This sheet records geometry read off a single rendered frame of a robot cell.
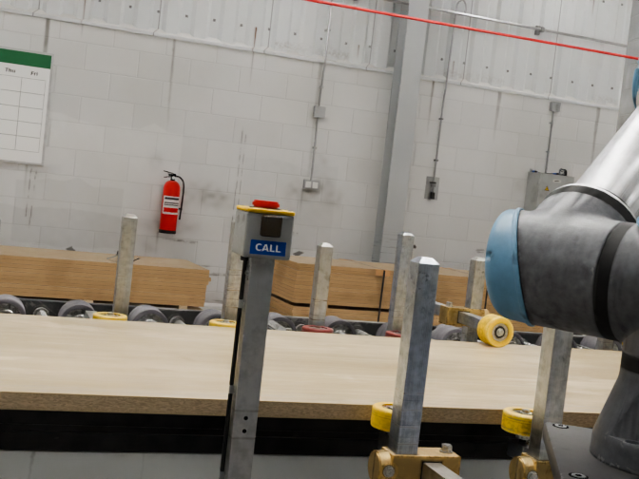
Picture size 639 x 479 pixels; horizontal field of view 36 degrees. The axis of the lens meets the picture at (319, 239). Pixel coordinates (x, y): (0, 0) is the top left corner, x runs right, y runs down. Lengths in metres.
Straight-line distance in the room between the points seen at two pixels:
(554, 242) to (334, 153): 8.16
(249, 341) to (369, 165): 7.86
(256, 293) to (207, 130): 7.36
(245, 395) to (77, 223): 7.18
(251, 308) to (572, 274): 0.58
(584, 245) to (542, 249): 0.04
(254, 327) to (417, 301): 0.26
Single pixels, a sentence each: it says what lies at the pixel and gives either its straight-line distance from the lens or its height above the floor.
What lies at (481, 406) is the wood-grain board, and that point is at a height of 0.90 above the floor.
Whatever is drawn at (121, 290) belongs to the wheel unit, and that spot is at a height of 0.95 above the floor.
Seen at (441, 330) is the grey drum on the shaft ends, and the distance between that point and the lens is 3.23.
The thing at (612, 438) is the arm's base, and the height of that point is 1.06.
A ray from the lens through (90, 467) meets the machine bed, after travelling 1.64.
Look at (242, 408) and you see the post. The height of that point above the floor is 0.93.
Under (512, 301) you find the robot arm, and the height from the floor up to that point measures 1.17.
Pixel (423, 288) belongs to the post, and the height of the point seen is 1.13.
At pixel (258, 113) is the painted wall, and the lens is 8.86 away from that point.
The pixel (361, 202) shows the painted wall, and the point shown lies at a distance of 9.21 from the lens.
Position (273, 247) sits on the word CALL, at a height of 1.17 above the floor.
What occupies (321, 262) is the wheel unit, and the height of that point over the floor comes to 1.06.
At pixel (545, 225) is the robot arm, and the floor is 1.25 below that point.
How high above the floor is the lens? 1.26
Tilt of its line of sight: 3 degrees down
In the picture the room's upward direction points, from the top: 6 degrees clockwise
